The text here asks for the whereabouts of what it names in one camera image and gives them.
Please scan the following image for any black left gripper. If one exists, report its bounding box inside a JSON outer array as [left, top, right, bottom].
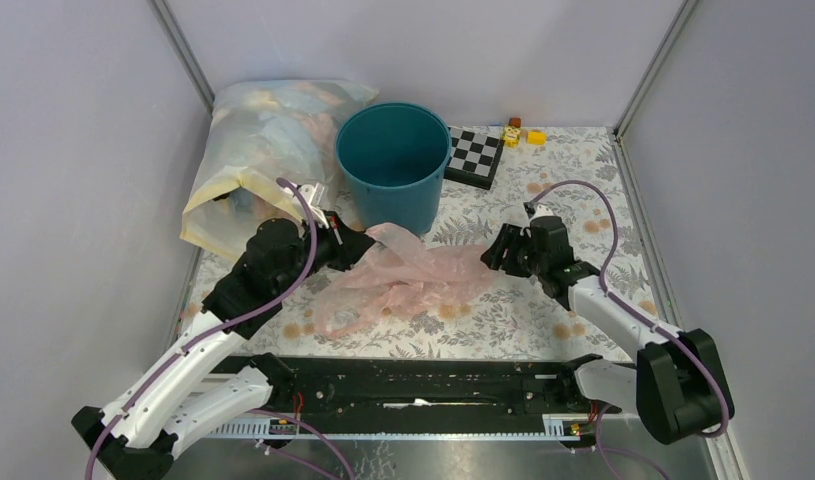
[[275, 209, 377, 295]]

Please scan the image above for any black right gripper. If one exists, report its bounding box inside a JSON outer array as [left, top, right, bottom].
[[479, 223, 547, 279]]

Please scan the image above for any pink plastic trash bag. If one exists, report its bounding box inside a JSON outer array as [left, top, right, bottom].
[[313, 223, 499, 338]]

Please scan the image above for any teal plastic trash bin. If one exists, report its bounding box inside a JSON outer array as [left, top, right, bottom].
[[334, 102, 452, 236]]

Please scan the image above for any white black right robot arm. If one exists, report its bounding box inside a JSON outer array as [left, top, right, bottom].
[[481, 215, 735, 445]]

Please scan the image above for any floral patterned table mat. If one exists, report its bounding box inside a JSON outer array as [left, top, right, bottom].
[[178, 125, 660, 362]]

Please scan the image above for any yellow toy block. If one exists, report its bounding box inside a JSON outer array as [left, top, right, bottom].
[[525, 130, 547, 146]]

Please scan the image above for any black white checkerboard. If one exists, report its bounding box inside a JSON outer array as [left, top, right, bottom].
[[444, 127, 504, 190]]

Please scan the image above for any yellow toy figure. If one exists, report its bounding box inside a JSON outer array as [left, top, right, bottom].
[[502, 125, 521, 148]]

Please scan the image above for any large translucent yellow-trimmed bag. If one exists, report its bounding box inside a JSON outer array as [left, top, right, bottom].
[[180, 80, 378, 260]]

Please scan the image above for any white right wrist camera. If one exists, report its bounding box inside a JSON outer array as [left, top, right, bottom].
[[523, 202, 556, 224]]

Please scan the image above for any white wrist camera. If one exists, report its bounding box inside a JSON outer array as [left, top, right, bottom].
[[298, 183, 330, 228], [523, 202, 556, 224]]

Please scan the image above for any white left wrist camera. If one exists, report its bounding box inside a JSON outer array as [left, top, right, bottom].
[[298, 183, 330, 228]]

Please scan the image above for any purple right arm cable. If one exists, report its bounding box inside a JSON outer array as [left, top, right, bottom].
[[523, 180, 733, 439]]

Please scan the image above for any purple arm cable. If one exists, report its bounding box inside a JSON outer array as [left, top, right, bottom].
[[83, 176, 320, 480], [523, 180, 733, 439]]

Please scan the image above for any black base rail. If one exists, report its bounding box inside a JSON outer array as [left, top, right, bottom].
[[264, 356, 603, 437]]

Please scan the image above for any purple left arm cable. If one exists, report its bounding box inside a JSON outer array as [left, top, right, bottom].
[[83, 176, 320, 480]]

